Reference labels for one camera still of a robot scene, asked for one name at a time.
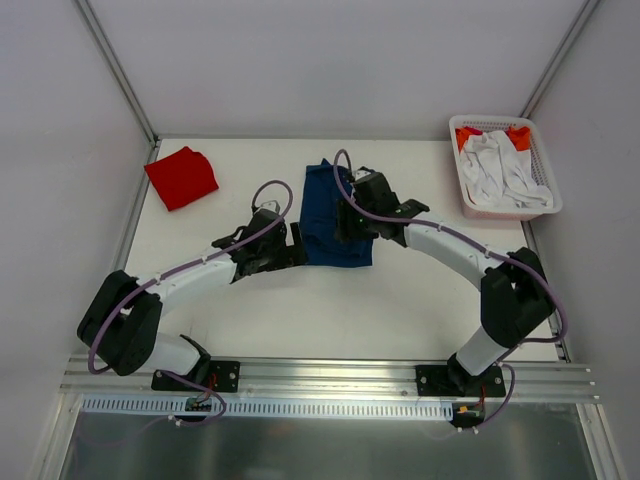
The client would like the blue t shirt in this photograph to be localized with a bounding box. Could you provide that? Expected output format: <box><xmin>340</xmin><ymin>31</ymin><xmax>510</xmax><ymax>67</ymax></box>
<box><xmin>299</xmin><ymin>159</ymin><xmax>373</xmax><ymax>269</ymax></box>

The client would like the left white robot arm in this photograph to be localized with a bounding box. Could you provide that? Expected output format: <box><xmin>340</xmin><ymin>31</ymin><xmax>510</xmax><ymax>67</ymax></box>
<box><xmin>77</xmin><ymin>207</ymin><xmax>307</xmax><ymax>391</ymax></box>

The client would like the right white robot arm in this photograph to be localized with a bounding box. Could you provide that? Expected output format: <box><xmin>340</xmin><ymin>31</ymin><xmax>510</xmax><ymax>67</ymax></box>
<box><xmin>336</xmin><ymin>168</ymin><xmax>556</xmax><ymax>396</ymax></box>

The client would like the white plastic basket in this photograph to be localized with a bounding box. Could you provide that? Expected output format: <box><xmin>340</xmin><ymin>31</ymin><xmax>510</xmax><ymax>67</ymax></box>
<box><xmin>449</xmin><ymin>114</ymin><xmax>562</xmax><ymax>221</ymax></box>

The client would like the folded red t shirt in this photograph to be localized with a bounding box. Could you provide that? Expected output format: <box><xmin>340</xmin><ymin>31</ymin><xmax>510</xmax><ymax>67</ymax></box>
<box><xmin>144</xmin><ymin>146</ymin><xmax>219</xmax><ymax>212</ymax></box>

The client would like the white t shirt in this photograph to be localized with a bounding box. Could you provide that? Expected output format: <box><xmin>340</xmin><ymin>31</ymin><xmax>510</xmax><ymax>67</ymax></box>
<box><xmin>459</xmin><ymin>130</ymin><xmax>554</xmax><ymax>209</ymax></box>

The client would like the orange t shirt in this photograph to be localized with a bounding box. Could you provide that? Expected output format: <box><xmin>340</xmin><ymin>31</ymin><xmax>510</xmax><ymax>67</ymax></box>
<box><xmin>454</xmin><ymin>126</ymin><xmax>531</xmax><ymax>152</ymax></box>

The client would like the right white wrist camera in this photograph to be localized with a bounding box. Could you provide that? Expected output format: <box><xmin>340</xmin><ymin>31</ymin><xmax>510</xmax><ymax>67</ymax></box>
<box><xmin>352</xmin><ymin>167</ymin><xmax>375</xmax><ymax>183</ymax></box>

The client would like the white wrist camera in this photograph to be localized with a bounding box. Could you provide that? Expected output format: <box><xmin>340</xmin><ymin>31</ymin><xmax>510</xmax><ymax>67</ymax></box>
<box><xmin>352</xmin><ymin>167</ymin><xmax>375</xmax><ymax>183</ymax></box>
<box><xmin>258</xmin><ymin>200</ymin><xmax>281</xmax><ymax>215</ymax></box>

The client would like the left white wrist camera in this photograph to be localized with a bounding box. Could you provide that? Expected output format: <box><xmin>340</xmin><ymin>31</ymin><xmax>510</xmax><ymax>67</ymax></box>
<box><xmin>258</xmin><ymin>200</ymin><xmax>281</xmax><ymax>215</ymax></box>

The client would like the aluminium mounting rail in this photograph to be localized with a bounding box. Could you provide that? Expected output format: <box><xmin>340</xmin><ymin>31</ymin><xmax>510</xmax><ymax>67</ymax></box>
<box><xmin>60</xmin><ymin>355</ymin><xmax>602</xmax><ymax>404</ymax></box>

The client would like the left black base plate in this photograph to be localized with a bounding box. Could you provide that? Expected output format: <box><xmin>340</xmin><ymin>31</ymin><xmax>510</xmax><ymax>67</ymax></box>
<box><xmin>151</xmin><ymin>360</ymin><xmax>241</xmax><ymax>393</ymax></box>

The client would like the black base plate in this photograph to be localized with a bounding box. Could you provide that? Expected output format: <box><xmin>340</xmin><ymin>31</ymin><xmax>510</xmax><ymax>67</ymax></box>
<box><xmin>414</xmin><ymin>364</ymin><xmax>506</xmax><ymax>398</ymax></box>
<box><xmin>151</xmin><ymin>360</ymin><xmax>241</xmax><ymax>393</ymax></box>

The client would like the white slotted cable duct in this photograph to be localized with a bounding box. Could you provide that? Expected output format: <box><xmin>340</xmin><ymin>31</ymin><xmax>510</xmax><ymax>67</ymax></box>
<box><xmin>81</xmin><ymin>395</ymin><xmax>454</xmax><ymax>422</ymax></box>

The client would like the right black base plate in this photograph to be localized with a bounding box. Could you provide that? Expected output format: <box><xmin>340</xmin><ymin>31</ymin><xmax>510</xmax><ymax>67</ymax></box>
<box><xmin>414</xmin><ymin>364</ymin><xmax>506</xmax><ymax>398</ymax></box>

